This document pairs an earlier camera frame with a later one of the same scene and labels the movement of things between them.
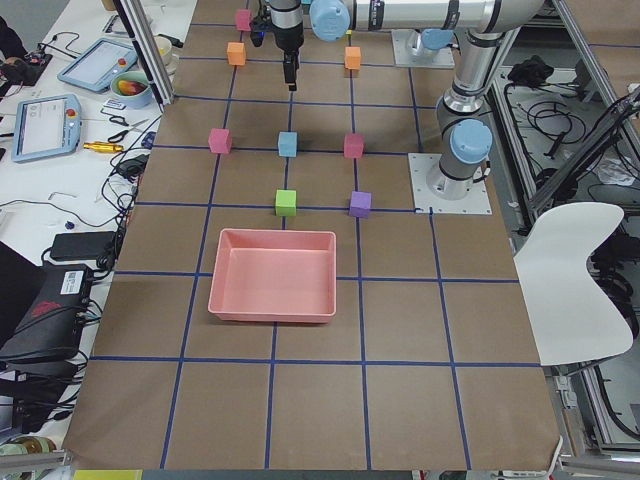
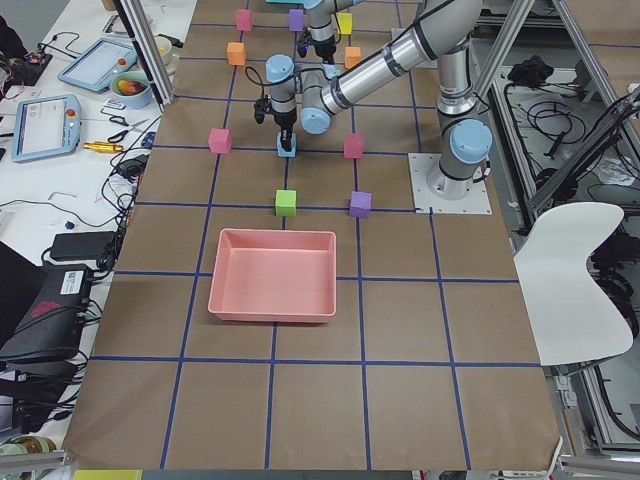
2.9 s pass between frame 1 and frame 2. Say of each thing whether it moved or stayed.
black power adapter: stayed
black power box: stayed
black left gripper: moved
